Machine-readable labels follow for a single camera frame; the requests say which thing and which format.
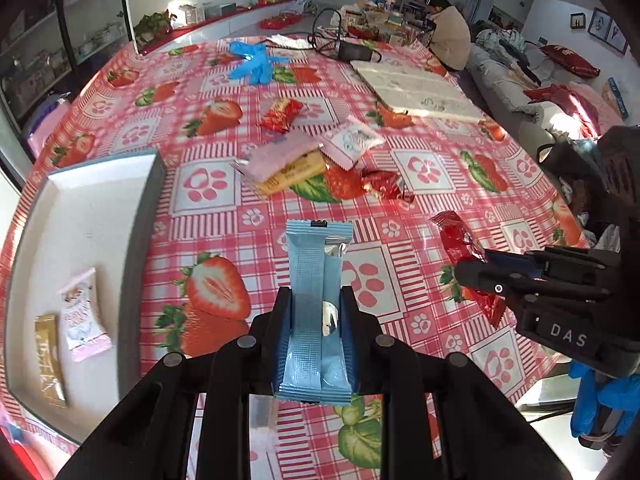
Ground black power box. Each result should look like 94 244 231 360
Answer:
337 40 373 61

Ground red blanket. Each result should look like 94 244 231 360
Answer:
525 82 616 136

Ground pile of clothes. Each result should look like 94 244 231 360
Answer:
472 27 541 68

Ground black power adapter with cables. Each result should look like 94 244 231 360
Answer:
307 8 396 61

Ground grey shallow box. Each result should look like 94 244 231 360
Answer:
4 149 168 443

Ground gold snack packet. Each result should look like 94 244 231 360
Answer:
34 313 68 408

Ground red cushion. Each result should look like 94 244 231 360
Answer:
539 44 601 78

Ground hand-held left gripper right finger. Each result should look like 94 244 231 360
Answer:
340 285 551 480

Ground glass display cabinet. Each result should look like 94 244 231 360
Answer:
0 0 131 126

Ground person's right hand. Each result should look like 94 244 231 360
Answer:
570 362 640 438

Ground strawberry print checked tablecloth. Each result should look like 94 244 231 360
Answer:
0 35 591 480

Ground red basket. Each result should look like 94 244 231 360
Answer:
260 10 303 30

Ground tall light picture frame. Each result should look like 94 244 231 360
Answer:
607 22 630 56

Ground yellow snack packet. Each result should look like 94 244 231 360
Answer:
252 151 326 196

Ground blue flat box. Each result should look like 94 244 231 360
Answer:
607 77 628 118

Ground green potted plant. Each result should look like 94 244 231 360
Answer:
132 10 173 43

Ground white cartoon folding board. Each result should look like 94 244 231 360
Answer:
350 60 485 122

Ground white crumpled paper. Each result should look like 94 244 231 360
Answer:
265 34 313 51

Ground crinkled red candy packet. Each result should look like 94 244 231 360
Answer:
360 169 416 204

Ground white square snack packet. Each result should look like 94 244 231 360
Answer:
318 115 386 171

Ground black bag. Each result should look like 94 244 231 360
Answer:
537 137 608 196

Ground grey sofa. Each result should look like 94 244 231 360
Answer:
467 35 621 136

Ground beige sofa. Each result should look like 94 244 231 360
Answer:
517 120 556 153

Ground shiny red snack packet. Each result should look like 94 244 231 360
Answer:
429 210 507 330

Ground white red-topped media console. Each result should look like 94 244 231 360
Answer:
137 2 321 56

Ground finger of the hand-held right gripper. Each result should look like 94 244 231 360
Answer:
486 246 603 282
454 258 612 302

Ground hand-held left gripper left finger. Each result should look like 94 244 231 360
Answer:
57 286 296 480

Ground light blue snack packet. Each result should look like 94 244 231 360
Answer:
272 219 355 407

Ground pink and white snack packet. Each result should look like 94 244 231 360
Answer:
57 266 112 363

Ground red snack packet cream label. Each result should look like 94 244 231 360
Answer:
256 97 304 133

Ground crumpled blue disposable gloves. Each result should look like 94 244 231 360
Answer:
229 41 291 86

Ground plain pink snack packet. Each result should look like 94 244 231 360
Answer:
230 129 326 183

